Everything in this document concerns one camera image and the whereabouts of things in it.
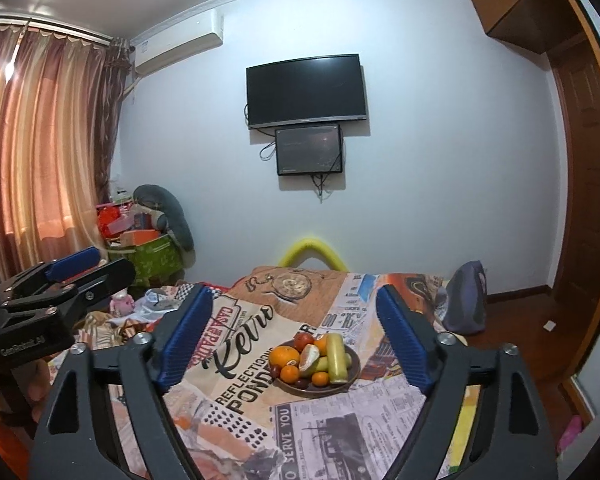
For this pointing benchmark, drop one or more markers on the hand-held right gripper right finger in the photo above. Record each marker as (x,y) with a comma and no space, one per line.
(402,335)

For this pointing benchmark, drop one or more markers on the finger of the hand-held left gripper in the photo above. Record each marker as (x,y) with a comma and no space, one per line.
(105,280)
(72,264)

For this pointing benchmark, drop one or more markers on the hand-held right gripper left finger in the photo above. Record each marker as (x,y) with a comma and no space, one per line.
(185,335)

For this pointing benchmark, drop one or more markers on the purple ceramic plate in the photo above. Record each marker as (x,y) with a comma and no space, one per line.
(354,362)

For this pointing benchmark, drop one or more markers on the medium orange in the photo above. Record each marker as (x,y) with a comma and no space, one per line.
(322,345)

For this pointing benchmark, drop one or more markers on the small orange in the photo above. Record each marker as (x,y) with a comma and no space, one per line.
(320,378)
(289,373)

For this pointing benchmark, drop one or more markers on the red tomato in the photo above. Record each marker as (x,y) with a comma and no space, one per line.
(304,340)

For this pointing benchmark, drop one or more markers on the pink bottle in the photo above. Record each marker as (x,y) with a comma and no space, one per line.
(121,306)

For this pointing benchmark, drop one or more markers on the green patterned box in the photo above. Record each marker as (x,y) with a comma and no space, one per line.
(155,260)

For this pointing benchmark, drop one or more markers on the orange box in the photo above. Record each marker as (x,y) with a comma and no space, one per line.
(139,237)

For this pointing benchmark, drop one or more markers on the newspaper print tablecloth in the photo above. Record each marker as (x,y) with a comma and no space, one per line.
(240,320)

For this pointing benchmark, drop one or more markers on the red box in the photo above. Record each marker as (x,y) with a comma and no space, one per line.
(112,220)

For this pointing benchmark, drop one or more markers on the grey-blue backpack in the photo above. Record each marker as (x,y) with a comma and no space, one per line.
(465,305)

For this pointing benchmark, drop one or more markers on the peeled orange segment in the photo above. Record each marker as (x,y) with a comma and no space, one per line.
(310,358)

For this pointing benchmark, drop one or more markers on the dark red small fruit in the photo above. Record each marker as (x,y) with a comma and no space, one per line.
(275,371)
(301,384)

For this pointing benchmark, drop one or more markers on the large orange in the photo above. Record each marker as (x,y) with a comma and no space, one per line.
(284,356)

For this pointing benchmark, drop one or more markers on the yellow cloth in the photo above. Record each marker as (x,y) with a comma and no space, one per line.
(464,420)

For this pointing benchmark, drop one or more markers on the yellow foam tube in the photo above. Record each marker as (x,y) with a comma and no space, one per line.
(312,245)

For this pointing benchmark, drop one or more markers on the pink-orange curtain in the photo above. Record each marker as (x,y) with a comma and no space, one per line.
(45,135)

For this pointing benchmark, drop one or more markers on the white paper scrap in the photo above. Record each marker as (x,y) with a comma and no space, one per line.
(548,326)

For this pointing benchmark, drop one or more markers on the pink object on floor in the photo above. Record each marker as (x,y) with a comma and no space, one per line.
(570,432)

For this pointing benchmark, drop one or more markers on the small black monitor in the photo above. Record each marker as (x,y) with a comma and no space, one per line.
(307,150)

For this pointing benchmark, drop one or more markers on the brown wooden door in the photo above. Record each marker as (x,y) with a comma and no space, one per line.
(587,185)

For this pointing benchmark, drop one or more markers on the white air conditioner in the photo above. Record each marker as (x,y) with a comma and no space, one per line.
(180,42)

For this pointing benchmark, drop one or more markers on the black wall television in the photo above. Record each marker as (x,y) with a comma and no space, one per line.
(305,90)

